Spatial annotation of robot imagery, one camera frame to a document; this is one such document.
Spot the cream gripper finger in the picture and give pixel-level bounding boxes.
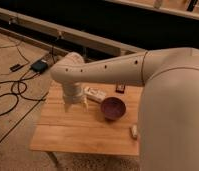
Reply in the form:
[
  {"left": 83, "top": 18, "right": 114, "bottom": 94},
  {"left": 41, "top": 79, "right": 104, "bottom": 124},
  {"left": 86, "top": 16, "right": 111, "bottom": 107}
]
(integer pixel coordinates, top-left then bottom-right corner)
[
  {"left": 82, "top": 97, "right": 88, "bottom": 110},
  {"left": 64, "top": 103, "right": 70, "bottom": 112}
]

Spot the small dark framed object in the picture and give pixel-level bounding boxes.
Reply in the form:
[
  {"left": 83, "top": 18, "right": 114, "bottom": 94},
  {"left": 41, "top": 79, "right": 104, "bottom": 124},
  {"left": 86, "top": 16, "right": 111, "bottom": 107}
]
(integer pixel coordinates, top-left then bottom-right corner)
[{"left": 115, "top": 84, "right": 125, "bottom": 93}]

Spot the cream white gripper body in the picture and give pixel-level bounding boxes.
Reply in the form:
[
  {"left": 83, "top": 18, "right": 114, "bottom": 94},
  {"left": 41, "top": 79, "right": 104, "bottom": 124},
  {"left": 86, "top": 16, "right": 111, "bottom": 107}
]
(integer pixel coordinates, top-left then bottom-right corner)
[{"left": 62, "top": 83, "right": 84, "bottom": 104}]

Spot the small beige object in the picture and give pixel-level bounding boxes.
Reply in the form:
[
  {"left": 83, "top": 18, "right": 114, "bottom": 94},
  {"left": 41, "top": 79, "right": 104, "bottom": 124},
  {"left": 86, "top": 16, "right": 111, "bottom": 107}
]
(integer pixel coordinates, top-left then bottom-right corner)
[{"left": 131, "top": 124, "right": 138, "bottom": 139}]

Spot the black power adapter box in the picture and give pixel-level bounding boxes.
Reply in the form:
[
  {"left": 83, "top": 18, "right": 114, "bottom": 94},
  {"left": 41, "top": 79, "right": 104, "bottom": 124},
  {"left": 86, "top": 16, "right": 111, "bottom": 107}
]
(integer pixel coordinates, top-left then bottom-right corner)
[{"left": 30, "top": 60, "right": 48, "bottom": 73}]

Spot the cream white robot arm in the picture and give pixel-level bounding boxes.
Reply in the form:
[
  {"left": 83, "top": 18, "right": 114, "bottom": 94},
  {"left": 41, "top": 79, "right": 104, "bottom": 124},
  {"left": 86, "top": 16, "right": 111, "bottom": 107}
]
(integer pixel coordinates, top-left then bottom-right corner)
[{"left": 51, "top": 48, "right": 199, "bottom": 171}]

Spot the wooden slatted table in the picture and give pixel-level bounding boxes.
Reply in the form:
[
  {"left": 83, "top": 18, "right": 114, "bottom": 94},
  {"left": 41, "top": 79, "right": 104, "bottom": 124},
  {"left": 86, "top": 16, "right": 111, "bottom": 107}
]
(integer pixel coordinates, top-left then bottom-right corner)
[{"left": 30, "top": 82, "right": 142, "bottom": 156}]

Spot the black floor cable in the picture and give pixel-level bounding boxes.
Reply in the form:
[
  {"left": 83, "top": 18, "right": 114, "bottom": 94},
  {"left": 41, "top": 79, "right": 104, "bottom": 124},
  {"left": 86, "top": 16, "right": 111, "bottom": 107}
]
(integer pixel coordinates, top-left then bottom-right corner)
[{"left": 0, "top": 34, "right": 62, "bottom": 151}]

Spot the small black device on floor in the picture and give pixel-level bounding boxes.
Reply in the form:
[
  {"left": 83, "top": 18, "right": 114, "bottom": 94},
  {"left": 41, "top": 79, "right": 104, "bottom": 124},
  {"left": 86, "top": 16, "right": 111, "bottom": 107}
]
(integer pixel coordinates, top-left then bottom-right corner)
[{"left": 10, "top": 64, "right": 23, "bottom": 72}]

